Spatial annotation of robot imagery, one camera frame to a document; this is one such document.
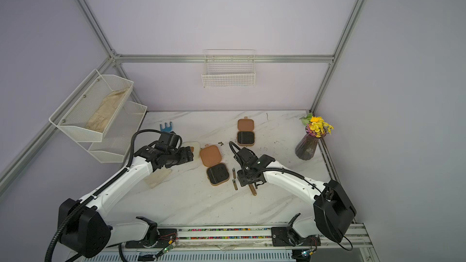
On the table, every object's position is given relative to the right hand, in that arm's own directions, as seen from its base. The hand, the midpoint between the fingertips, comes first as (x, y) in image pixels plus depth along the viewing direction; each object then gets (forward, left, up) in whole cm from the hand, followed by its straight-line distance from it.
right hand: (242, 180), depth 83 cm
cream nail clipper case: (+21, +25, -4) cm, 33 cm away
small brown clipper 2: (+1, +4, -7) cm, 8 cm away
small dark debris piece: (+26, +12, -7) cm, 29 cm away
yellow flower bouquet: (+17, -34, +18) cm, 42 cm away
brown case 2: (+32, -3, -6) cm, 33 cm away
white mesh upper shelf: (+22, +67, +25) cm, 74 cm away
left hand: (+8, +27, +6) cm, 29 cm away
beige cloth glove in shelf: (+18, +61, +24) cm, 68 cm away
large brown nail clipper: (-2, -5, -6) cm, 8 cm away
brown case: (+7, +13, -6) cm, 16 cm away
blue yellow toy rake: (+36, +46, -5) cm, 59 cm away
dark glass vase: (+15, -33, +3) cm, 37 cm away
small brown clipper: (+6, +4, -8) cm, 10 cm away
